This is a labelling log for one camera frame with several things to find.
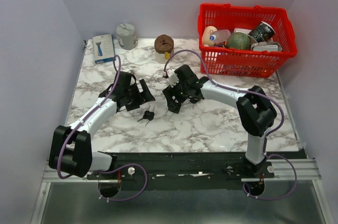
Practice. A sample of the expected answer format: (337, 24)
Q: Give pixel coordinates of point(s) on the brown lidded white jar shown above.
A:
(164, 48)

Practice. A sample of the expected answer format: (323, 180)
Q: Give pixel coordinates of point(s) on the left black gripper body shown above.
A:
(134, 99)

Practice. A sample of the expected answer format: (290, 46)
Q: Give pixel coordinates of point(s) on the green round melon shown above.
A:
(238, 41)

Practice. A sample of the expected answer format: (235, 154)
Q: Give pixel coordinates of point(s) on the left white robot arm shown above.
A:
(71, 151)

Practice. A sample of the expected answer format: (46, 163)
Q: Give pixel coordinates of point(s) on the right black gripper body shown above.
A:
(179, 92)

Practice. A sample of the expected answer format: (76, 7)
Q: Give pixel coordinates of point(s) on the beige egg shaped toy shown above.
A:
(208, 31)

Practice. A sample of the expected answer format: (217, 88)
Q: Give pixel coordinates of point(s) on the black key bunch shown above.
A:
(148, 115)

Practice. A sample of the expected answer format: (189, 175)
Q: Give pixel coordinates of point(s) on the red plastic basket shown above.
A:
(220, 60)

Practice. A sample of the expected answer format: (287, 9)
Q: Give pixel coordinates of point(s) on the razor package box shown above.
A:
(103, 48)

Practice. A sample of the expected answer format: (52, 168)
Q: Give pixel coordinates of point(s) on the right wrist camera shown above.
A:
(173, 79)

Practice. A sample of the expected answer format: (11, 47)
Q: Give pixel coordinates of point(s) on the pink plastic bottle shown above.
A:
(220, 36)

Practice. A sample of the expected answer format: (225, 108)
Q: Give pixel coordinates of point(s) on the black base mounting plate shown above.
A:
(170, 171)

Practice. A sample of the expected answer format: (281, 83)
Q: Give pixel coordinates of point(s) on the black paper cup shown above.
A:
(263, 32)

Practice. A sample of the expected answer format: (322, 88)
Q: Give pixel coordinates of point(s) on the grey marble cup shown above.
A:
(126, 36)

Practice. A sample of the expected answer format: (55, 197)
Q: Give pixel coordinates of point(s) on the white box in basket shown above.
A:
(266, 46)

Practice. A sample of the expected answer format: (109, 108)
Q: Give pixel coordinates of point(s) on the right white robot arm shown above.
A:
(255, 110)

